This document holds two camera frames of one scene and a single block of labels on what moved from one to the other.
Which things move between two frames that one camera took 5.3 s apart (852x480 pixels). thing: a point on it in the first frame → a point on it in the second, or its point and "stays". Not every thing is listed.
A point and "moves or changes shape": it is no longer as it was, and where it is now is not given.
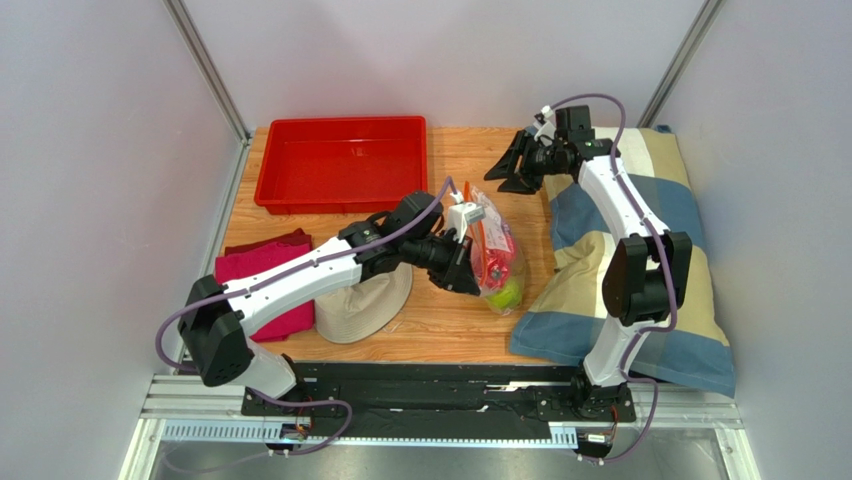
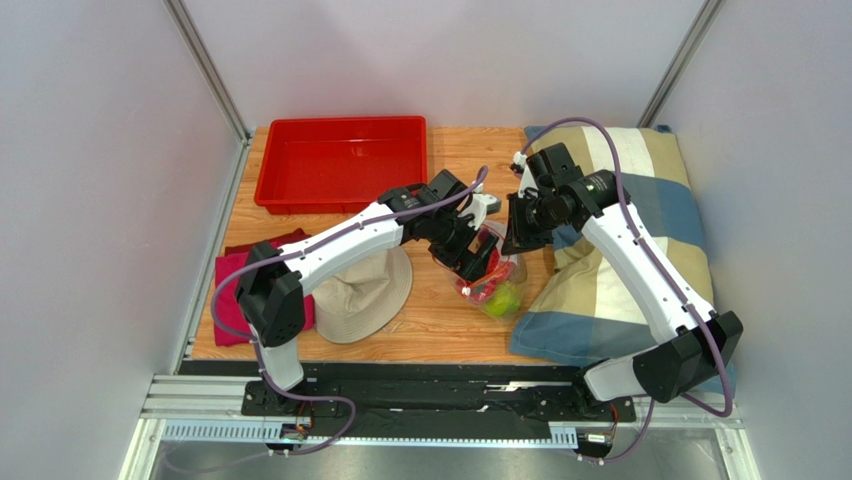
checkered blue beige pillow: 563,320 stays
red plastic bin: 340,164 stays
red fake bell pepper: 498,267 stays
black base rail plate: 435,399 stays
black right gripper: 526,163 → 525,222
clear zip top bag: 497,260 moves or changes shape
